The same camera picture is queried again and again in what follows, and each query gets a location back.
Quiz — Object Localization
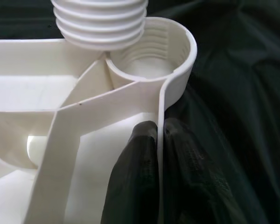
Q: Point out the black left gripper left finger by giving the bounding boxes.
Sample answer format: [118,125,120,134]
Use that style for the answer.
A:
[104,120,161,224]

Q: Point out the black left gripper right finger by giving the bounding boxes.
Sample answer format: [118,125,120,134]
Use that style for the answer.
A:
[162,117,247,224]

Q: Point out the white plastic table top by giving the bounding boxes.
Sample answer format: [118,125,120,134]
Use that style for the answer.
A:
[0,15,198,224]

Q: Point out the white plastic table leg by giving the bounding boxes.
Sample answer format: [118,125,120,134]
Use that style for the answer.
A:
[50,0,148,51]

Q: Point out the black table cloth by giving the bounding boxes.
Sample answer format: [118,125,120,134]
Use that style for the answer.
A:
[0,0,280,224]

